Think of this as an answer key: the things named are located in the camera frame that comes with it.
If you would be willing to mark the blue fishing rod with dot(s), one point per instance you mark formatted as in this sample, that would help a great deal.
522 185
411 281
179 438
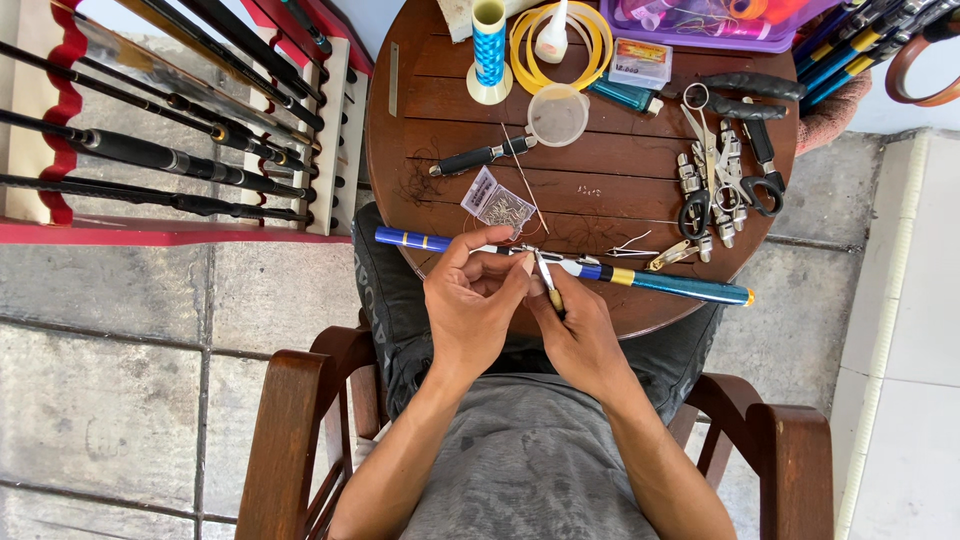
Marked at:
675 285

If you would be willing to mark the clear packets of metal rings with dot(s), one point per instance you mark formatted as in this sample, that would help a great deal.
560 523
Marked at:
499 204

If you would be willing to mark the clear round plastic cup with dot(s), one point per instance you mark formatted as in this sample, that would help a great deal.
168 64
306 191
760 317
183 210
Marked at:
559 114

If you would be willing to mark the thin wooden stick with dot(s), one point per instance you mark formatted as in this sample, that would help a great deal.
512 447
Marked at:
525 180

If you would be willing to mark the person's right hand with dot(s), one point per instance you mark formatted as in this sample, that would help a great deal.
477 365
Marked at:
581 341

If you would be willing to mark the person's left hand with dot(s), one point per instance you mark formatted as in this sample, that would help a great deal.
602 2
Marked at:
457 307

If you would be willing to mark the purple plastic tray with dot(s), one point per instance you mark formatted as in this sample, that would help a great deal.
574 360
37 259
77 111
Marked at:
712 26

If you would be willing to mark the yellow coiled line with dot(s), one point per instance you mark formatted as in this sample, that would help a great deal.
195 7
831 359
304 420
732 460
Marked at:
525 71

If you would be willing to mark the metal ruler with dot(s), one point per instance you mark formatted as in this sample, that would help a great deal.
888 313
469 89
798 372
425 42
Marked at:
394 79

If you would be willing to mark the small clear labelled box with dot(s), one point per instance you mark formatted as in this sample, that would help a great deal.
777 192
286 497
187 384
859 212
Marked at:
640 64

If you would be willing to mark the silver tweezers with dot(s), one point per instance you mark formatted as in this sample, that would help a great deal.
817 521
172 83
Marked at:
630 251

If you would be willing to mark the bundle of blue fishing rods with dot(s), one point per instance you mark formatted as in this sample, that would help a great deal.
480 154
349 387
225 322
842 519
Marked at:
862 45

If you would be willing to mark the pile of silver rod fittings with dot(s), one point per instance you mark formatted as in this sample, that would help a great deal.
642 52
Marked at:
726 217

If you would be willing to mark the red rack of fishing rods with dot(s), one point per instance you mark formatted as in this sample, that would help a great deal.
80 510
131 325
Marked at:
165 127

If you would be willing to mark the silver scissors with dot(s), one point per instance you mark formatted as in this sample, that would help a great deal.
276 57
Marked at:
705 135

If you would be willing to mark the blue thread spool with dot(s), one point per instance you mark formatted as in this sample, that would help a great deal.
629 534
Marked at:
489 49

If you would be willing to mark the grey shirt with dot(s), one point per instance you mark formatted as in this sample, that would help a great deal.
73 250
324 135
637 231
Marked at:
525 465

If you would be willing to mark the brown wooden chair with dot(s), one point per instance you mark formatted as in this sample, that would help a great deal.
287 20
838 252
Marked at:
292 435

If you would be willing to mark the teal lighter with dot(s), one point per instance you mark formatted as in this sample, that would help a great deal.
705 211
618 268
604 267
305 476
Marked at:
622 95

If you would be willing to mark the gold nail clipper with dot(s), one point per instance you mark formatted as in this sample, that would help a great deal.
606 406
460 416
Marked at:
670 256

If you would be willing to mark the white glue bottle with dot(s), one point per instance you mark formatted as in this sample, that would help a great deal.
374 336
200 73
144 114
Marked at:
553 34

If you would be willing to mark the orange woven net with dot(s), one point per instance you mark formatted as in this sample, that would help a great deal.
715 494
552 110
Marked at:
829 112

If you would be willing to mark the white cloth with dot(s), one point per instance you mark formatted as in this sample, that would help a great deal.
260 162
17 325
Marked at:
457 19

